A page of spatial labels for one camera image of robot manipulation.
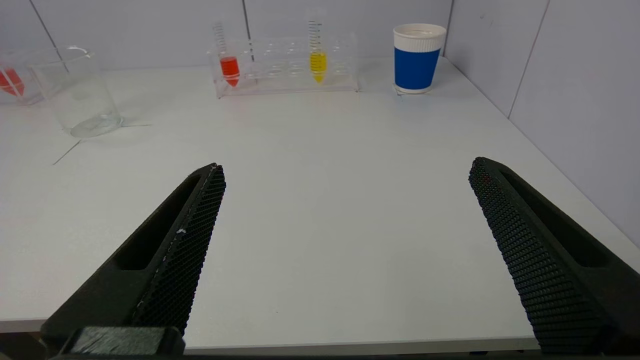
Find test tube with yellow pigment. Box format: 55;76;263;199
306;8;329;84

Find test tube with red pigment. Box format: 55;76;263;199
212;22;242;88
0;67;26;98

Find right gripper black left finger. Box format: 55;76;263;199
41;163;227;352

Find clear acrylic test tube rack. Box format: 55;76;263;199
0;47;47;106
207;34;360;99

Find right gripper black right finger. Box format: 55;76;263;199
468;157;640;354

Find clear glass beaker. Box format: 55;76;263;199
30;46;124;139

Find blue and white paper cup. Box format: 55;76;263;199
393;23;447;95

